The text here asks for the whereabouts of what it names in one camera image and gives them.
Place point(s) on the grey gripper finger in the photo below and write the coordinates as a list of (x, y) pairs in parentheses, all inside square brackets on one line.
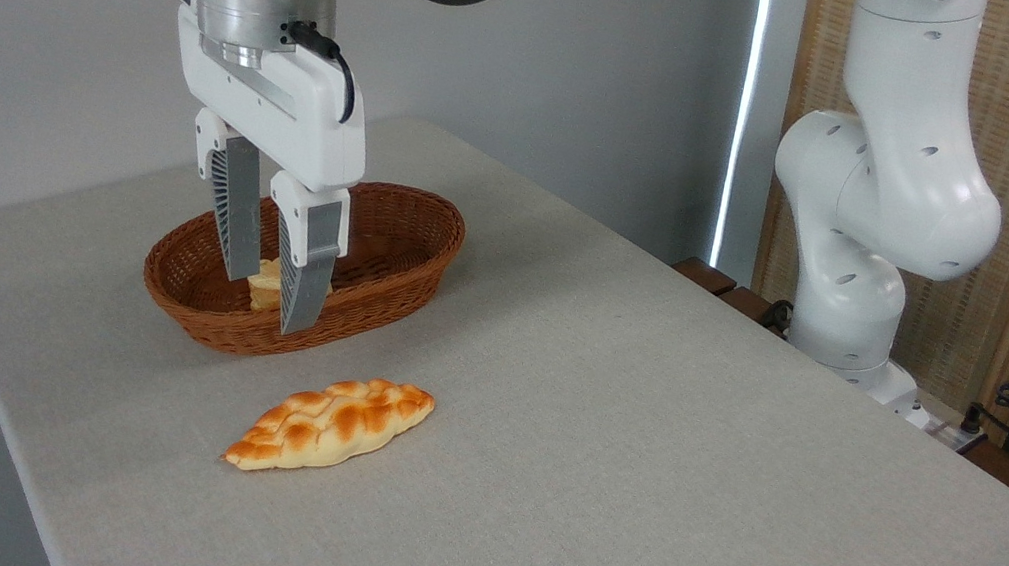
[(307, 282), (239, 221)]

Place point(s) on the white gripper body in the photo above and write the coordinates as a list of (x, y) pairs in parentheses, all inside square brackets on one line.
[(307, 125)]

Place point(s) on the small tan bread piece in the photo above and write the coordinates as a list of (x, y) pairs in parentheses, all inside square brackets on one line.
[(265, 282)]

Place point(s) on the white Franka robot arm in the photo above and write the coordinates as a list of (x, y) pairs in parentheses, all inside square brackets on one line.
[(885, 181)]

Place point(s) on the braided golden bread loaf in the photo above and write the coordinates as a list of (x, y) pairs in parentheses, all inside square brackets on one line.
[(330, 423)]

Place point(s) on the brown oval wicker basket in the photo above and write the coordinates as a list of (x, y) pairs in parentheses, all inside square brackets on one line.
[(394, 245)]

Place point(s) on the black power plug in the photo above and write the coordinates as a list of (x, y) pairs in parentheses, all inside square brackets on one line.
[(974, 418)]

